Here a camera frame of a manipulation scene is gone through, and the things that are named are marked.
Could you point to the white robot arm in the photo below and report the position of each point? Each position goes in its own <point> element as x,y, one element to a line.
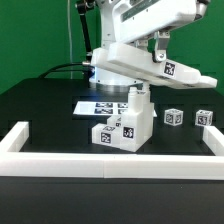
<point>108,79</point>

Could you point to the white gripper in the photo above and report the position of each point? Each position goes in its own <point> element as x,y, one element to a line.
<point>136,19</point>

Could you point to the white U-shaped fence frame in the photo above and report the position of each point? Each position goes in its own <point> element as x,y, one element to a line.
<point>15,162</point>

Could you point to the white tagged cube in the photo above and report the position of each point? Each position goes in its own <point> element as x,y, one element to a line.
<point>173,117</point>
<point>203,118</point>

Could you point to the white tagged cube near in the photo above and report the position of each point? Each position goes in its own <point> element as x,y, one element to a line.
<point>173,117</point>

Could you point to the white tag marker sheet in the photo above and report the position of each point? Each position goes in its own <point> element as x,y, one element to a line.
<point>100,108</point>

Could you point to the white chair seat block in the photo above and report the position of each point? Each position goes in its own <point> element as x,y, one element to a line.
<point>137,121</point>

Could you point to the white tagged cube far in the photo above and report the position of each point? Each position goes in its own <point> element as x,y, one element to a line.
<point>203,118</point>

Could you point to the white chair back frame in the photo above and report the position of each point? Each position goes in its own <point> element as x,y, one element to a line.
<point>132,62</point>

